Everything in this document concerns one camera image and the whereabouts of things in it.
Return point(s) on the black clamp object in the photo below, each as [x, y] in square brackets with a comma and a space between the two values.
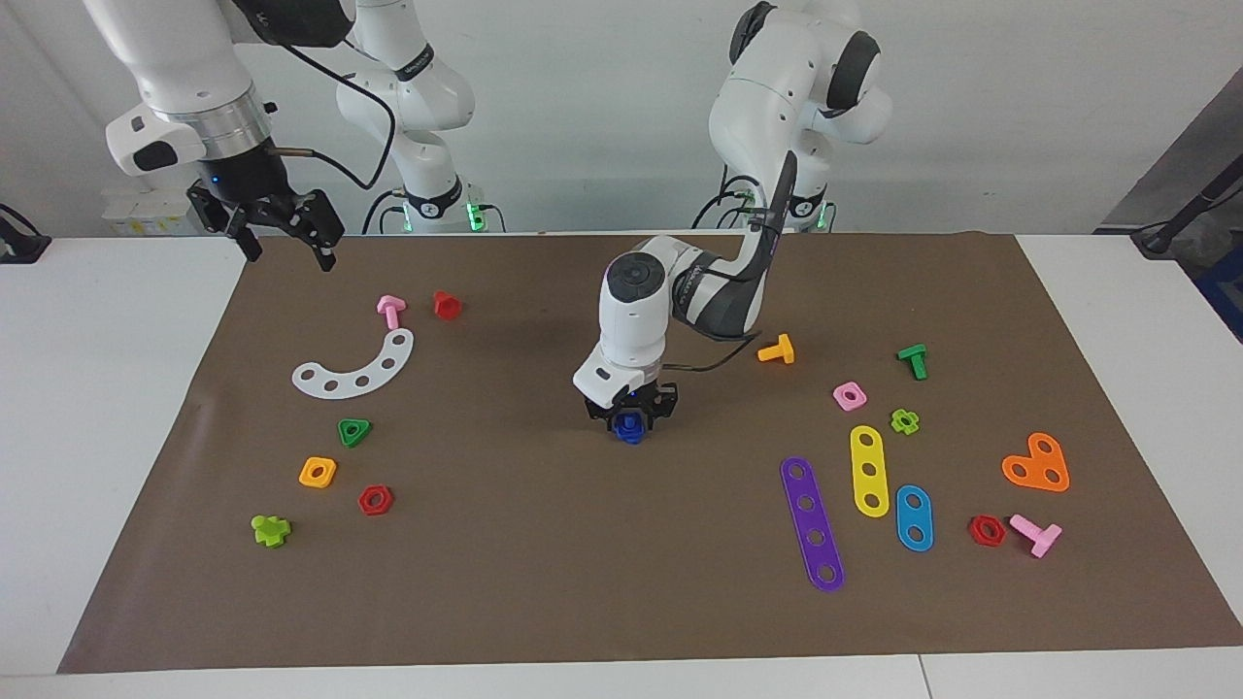
[19, 243]

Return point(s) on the pink plastic screw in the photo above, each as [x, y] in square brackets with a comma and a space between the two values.
[1039, 534]
[390, 309]

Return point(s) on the red hexagonal nut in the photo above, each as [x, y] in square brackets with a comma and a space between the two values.
[365, 507]
[976, 537]

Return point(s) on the green triangle nut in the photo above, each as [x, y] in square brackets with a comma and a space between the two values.
[346, 439]

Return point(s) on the white curved five-hole plate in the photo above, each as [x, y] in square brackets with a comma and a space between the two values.
[379, 372]

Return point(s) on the pink square nut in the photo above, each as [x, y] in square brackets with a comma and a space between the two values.
[841, 401]

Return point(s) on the yellow three-hole plate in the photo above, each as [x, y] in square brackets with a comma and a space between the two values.
[869, 485]

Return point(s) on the light green cross nut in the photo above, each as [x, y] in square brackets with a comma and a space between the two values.
[898, 427]

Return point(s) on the red plastic screw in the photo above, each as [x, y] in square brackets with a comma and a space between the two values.
[447, 308]

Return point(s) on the blue triangle-head screw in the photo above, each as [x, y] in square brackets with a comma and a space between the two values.
[629, 438]

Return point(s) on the orange-yellow plastic screw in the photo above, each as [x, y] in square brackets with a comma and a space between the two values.
[777, 351]

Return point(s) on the purple four-hole plate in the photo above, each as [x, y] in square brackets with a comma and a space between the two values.
[811, 524]

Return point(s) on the blue two-hole plate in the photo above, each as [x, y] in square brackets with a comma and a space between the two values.
[914, 519]

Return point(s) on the blue bin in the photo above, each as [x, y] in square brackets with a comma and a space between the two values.
[1226, 291]

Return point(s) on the dark green plastic screw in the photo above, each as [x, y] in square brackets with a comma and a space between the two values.
[915, 359]

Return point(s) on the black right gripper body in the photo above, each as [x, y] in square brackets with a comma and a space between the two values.
[248, 189]

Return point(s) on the black stand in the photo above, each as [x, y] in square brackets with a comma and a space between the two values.
[1180, 223]

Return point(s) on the light green cross-head screw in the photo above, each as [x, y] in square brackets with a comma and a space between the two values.
[270, 532]

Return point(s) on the brown table mat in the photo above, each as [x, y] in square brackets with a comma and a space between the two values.
[583, 563]

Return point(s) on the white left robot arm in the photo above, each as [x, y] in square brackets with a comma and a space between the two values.
[631, 320]

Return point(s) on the orange square nut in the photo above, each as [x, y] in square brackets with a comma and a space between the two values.
[307, 480]

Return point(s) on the white boxes stack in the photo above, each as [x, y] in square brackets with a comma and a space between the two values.
[146, 209]

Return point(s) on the dark grey panel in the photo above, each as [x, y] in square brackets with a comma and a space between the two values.
[1190, 155]

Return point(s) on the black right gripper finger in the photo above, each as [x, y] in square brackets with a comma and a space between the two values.
[228, 218]
[322, 223]

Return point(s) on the orange heart-shaped plate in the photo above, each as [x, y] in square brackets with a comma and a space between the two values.
[1054, 474]

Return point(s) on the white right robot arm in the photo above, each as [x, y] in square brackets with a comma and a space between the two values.
[184, 58]

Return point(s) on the blue square nut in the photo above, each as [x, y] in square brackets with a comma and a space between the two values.
[629, 421]

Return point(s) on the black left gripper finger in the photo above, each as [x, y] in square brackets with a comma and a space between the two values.
[660, 416]
[604, 416]

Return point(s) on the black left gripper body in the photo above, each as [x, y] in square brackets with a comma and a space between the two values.
[641, 400]

